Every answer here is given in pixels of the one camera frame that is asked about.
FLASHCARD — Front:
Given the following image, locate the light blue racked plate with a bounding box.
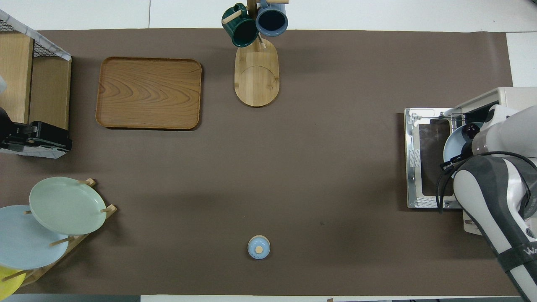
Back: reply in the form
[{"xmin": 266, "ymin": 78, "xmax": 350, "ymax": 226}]
[{"xmin": 0, "ymin": 205, "xmax": 70, "ymax": 270}]

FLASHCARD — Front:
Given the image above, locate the two-tier wooden shelf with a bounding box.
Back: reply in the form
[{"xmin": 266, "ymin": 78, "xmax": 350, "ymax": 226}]
[{"xmin": 0, "ymin": 31, "xmax": 72, "ymax": 135}]

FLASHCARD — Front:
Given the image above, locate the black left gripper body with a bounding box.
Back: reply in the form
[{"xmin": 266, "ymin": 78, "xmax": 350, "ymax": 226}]
[{"xmin": 0, "ymin": 122, "xmax": 72, "ymax": 154}]

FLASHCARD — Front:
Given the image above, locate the beige toaster oven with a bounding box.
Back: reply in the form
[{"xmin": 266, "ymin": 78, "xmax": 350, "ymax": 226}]
[{"xmin": 404, "ymin": 87, "xmax": 537, "ymax": 235}]

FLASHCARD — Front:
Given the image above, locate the pale green plate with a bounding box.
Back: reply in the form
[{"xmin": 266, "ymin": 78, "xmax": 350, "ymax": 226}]
[{"xmin": 29, "ymin": 177, "xmax": 107, "ymax": 236}]

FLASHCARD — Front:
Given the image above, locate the rectangular wooden tray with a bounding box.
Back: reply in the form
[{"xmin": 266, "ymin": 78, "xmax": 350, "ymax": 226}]
[{"xmin": 96, "ymin": 57, "xmax": 203, "ymax": 130}]

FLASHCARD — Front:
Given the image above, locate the wooden mug tree stand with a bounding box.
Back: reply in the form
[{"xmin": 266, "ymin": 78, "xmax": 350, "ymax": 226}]
[{"xmin": 222, "ymin": 0, "xmax": 290, "ymax": 107}]

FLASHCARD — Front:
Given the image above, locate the dark green mug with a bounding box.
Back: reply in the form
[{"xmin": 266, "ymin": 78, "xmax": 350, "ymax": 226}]
[{"xmin": 222, "ymin": 3, "xmax": 259, "ymax": 48}]

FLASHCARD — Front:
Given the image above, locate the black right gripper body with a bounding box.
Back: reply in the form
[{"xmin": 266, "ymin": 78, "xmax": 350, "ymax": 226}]
[{"xmin": 440, "ymin": 154, "xmax": 469, "ymax": 172}]

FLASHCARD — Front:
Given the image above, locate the wooden plate rack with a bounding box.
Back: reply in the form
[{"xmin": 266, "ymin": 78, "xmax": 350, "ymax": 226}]
[{"xmin": 2, "ymin": 178, "xmax": 118, "ymax": 288}]

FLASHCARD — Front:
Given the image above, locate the yellow plate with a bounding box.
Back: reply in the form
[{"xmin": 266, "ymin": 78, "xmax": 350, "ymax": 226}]
[{"xmin": 0, "ymin": 265, "xmax": 26, "ymax": 300}]

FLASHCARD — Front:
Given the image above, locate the light blue round plate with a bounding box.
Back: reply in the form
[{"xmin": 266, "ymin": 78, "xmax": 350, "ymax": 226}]
[{"xmin": 443, "ymin": 122, "xmax": 484, "ymax": 167}]

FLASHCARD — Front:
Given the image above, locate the blue mug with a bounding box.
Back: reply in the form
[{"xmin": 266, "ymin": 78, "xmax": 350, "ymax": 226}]
[{"xmin": 255, "ymin": 0, "xmax": 289, "ymax": 37}]

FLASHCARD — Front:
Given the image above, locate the brown table mat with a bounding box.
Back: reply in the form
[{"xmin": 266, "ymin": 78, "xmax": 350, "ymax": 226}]
[{"xmin": 0, "ymin": 29, "xmax": 535, "ymax": 296}]

